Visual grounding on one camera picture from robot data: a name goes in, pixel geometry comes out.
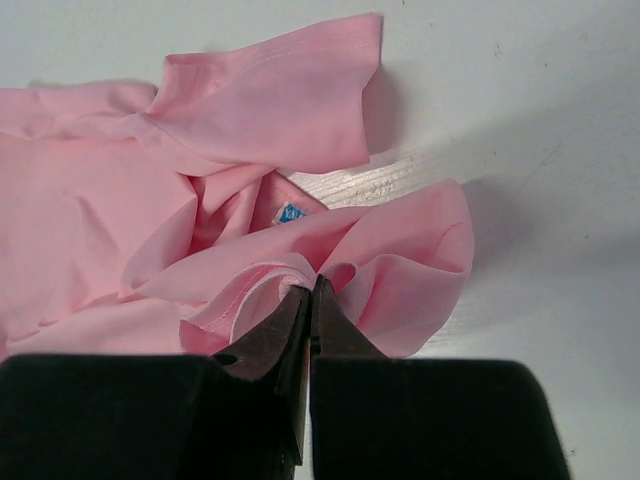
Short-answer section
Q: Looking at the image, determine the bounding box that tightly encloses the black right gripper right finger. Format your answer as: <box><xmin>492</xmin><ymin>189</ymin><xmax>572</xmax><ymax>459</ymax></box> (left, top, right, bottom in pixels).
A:
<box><xmin>309</xmin><ymin>278</ymin><xmax>570</xmax><ymax>480</ymax></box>

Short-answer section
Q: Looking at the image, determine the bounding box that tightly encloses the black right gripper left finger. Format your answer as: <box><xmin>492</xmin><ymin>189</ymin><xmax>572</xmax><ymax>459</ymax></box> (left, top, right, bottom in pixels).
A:
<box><xmin>1</xmin><ymin>287</ymin><xmax>310</xmax><ymax>479</ymax></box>

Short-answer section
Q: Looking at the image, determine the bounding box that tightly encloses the light pink t-shirt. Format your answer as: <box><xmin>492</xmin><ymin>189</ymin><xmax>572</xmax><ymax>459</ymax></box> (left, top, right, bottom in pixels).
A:
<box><xmin>1</xmin><ymin>14</ymin><xmax>474</xmax><ymax>357</ymax></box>

